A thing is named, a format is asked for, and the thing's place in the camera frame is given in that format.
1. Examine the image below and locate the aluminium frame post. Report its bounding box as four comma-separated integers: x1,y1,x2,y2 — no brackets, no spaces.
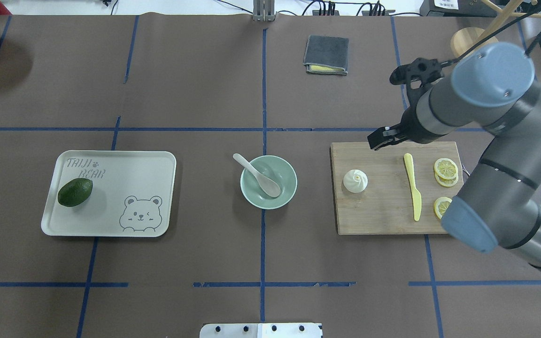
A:
253,0,276,22

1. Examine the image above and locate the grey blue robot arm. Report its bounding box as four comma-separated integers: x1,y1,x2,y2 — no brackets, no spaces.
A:
368,42,541,272

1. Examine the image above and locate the wooden mug tree stand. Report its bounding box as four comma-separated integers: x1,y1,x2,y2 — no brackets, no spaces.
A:
450,0,524,57

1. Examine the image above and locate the yellow sponge under cloth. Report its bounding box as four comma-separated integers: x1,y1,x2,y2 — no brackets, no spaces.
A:
307,65,348,75

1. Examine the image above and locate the stacked lemon slice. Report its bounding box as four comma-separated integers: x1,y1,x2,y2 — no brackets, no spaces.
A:
434,173,459,187
433,158,459,180

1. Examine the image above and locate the grey folded cloth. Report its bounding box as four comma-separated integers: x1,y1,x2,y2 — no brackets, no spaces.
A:
303,35,349,76

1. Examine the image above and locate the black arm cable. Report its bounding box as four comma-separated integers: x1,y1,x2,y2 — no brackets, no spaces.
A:
442,0,541,66

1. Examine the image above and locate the upper stacked lemon slice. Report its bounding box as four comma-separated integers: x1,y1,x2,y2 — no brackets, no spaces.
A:
433,158,459,180

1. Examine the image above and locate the green avocado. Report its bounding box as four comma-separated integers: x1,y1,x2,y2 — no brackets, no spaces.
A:
57,178,93,207

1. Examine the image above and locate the white steamed bun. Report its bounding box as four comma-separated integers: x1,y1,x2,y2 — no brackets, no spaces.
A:
343,169,369,194

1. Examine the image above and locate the beige bear tray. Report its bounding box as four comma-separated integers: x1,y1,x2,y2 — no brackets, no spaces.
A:
41,150,177,237

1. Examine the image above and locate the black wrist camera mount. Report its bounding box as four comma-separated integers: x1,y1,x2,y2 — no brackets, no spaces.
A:
389,58,444,89

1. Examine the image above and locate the bamboo cutting board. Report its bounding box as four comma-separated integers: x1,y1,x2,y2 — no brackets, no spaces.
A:
330,141,464,235

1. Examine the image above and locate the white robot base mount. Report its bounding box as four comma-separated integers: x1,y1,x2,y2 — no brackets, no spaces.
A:
199,322,324,338

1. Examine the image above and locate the yellow plastic knife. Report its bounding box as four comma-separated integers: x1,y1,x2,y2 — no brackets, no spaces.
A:
403,153,423,221

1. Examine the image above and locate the white spoon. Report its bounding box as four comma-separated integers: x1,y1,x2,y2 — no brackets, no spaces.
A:
232,153,281,198

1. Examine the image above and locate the lemon slice near knife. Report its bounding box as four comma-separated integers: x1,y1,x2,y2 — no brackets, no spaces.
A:
433,196,452,220

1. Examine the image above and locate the lower stacked lemon slice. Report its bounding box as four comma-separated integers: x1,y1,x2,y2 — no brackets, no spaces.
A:
434,173,459,187

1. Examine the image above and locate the light green bowl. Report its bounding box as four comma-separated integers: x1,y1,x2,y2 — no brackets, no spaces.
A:
240,155,298,210

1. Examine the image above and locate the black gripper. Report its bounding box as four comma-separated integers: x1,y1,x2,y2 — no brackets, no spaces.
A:
367,108,440,150

